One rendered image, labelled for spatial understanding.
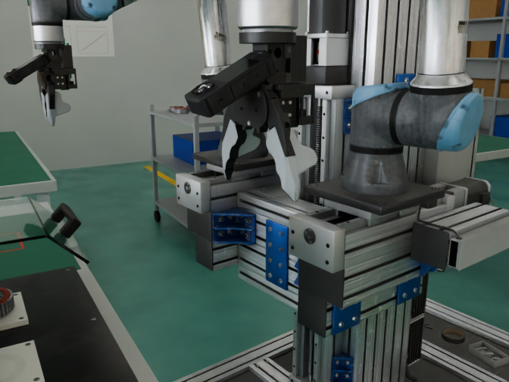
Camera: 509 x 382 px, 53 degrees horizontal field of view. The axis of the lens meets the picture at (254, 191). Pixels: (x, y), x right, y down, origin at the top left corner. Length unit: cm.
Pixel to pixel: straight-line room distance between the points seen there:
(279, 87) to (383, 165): 52
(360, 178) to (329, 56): 36
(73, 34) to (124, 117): 110
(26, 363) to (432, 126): 87
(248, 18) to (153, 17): 599
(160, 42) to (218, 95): 603
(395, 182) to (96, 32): 554
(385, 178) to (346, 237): 16
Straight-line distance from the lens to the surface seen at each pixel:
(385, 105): 108
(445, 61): 102
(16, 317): 123
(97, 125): 643
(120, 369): 101
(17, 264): 160
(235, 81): 60
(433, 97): 102
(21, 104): 628
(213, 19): 157
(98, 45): 640
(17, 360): 108
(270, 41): 62
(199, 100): 58
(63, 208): 97
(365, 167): 110
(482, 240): 123
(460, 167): 163
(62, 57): 145
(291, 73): 66
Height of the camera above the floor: 133
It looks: 15 degrees down
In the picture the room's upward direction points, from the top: straight up
